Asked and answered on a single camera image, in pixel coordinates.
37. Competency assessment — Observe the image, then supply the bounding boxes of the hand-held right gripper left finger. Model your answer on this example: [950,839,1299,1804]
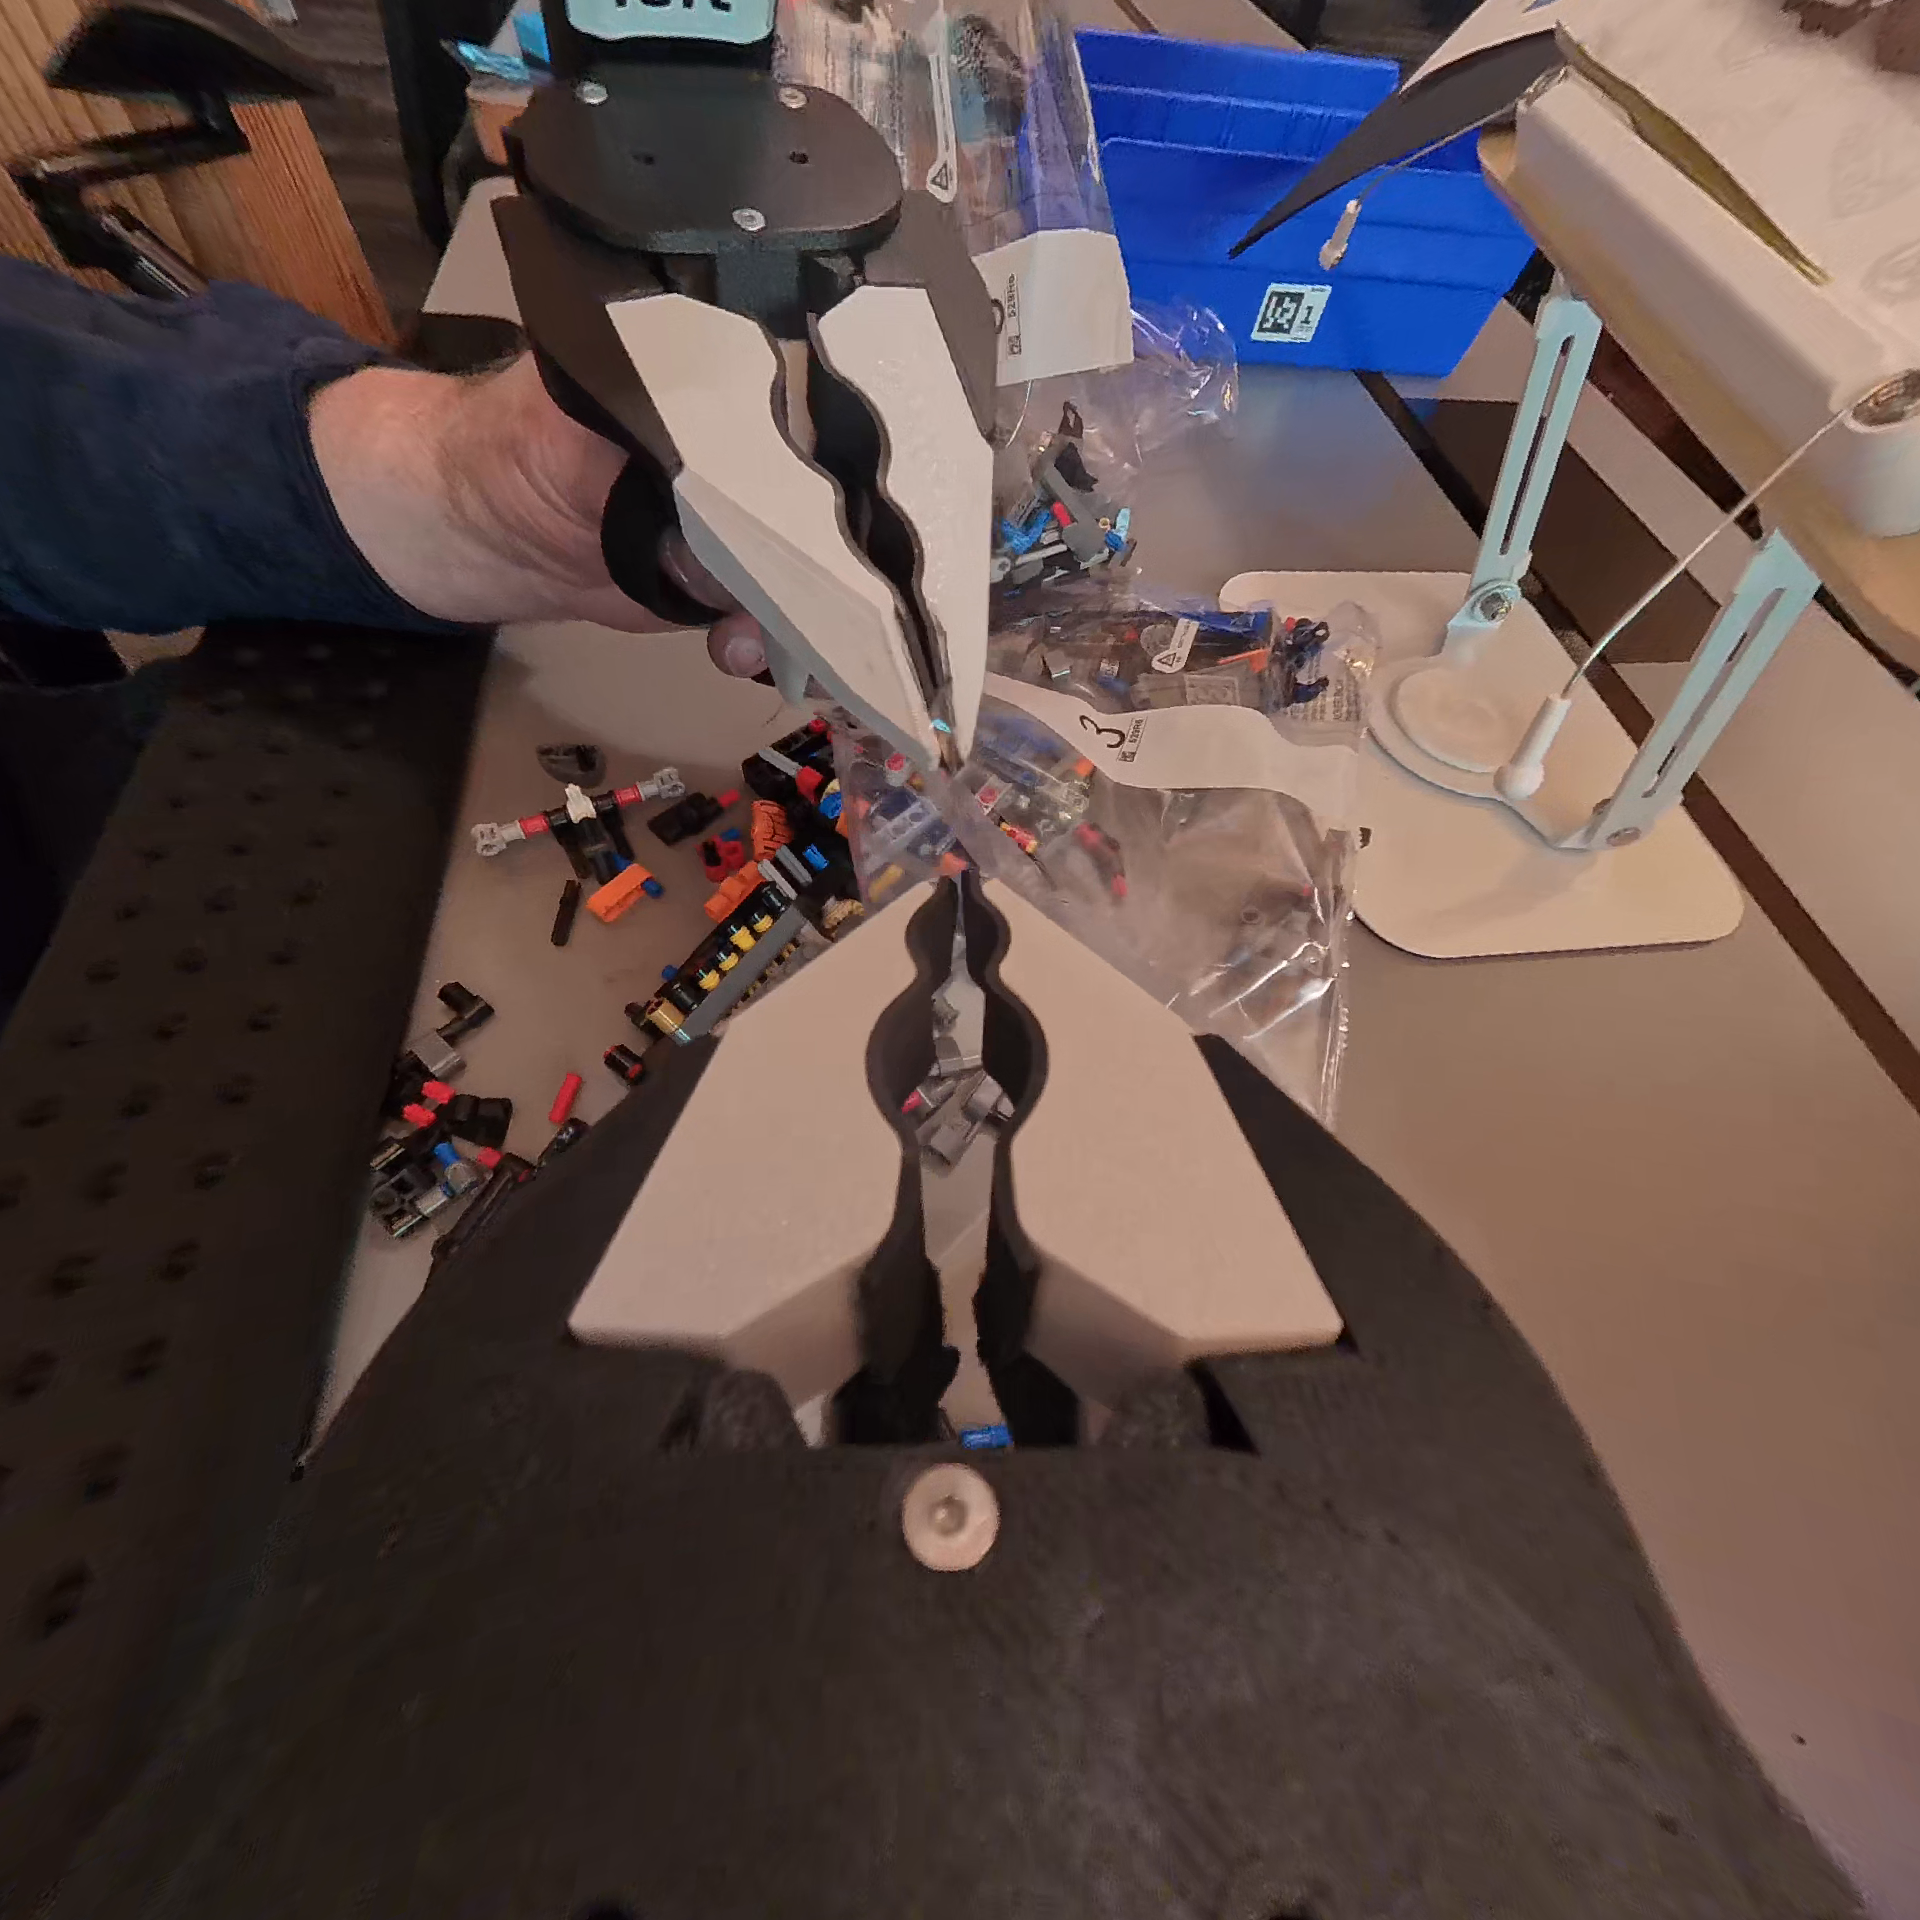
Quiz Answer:
[566,874,962,1449]

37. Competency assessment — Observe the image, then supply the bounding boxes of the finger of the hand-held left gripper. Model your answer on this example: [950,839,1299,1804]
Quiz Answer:
[810,281,998,755]
[604,292,950,777]

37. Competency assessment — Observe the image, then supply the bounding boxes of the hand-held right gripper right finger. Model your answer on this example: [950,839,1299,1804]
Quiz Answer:
[961,867,1344,1449]

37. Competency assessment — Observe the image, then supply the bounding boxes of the grey lego connector assembly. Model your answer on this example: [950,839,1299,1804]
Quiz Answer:
[900,1036,1021,1176]

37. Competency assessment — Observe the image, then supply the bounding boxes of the large clear plastic bag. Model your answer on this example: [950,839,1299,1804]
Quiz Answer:
[830,704,1363,1130]

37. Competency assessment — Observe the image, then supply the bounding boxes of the person's left forearm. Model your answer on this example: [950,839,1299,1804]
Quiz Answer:
[0,257,413,634]

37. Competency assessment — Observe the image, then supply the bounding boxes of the black lego assembly yellow studs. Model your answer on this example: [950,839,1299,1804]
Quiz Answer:
[626,874,845,1047]

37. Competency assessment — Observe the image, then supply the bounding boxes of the pile of loose lego pieces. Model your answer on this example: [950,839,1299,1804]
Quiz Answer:
[368,721,902,1250]

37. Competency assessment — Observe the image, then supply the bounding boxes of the black lego joint assembly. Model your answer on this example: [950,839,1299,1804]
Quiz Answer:
[468,765,693,882]

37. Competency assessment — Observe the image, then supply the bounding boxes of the lego instruction booklet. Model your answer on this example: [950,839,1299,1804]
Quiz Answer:
[1229,0,1920,289]

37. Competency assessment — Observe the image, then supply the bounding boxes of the person's left hand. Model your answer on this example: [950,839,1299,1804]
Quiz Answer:
[304,352,782,682]

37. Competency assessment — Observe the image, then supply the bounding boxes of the printed bag with white band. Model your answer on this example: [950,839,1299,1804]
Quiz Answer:
[885,0,1136,386]

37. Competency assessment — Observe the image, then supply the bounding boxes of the blue bin with white tag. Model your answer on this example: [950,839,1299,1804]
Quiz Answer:
[1072,28,1542,379]

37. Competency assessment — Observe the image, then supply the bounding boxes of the wooden and white book stand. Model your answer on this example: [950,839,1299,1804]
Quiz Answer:
[1218,60,1920,962]

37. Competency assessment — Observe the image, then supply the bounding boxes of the black chair armrest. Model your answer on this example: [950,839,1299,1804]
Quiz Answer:
[8,0,336,303]

